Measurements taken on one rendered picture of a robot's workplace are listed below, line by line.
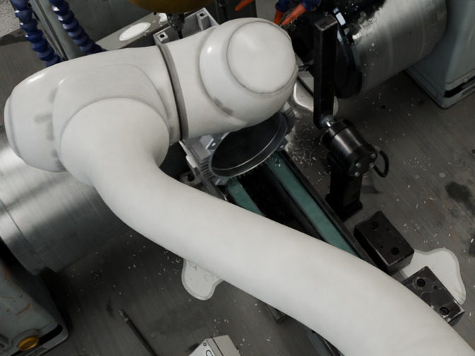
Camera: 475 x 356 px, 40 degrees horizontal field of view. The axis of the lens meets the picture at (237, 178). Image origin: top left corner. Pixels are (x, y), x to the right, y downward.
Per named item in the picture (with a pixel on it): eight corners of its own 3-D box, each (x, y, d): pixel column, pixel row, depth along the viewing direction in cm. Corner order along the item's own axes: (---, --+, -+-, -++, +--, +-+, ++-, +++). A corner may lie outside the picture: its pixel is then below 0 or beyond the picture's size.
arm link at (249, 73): (262, 34, 76) (153, 56, 73) (298, -11, 61) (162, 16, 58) (285, 123, 76) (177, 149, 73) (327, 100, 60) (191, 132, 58)
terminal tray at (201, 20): (160, 63, 112) (150, 35, 106) (211, 34, 114) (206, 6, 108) (194, 109, 107) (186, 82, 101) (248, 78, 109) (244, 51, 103)
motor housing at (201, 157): (157, 123, 125) (133, 61, 108) (239, 77, 128) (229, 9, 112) (209, 199, 116) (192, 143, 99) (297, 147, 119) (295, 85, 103)
